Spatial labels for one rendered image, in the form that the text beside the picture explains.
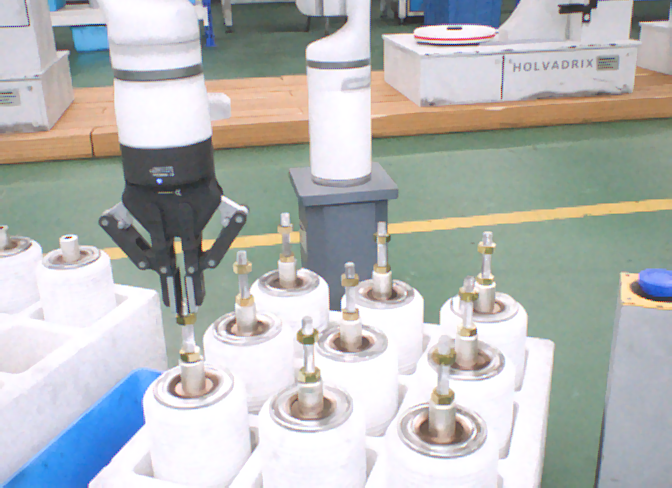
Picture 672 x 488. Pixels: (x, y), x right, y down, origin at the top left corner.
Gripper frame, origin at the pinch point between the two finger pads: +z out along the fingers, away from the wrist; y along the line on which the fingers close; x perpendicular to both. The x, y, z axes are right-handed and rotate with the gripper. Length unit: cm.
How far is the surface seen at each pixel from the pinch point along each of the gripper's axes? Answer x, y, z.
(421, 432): -7.8, 20.6, 9.9
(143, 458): -1.0, -5.6, 17.5
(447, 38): 215, 51, 6
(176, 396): -2.1, -1.3, 9.8
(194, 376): -1.2, 0.4, 8.2
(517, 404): 6.4, 32.2, 17.2
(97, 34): 436, -145, 26
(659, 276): 5.2, 44.5, 2.1
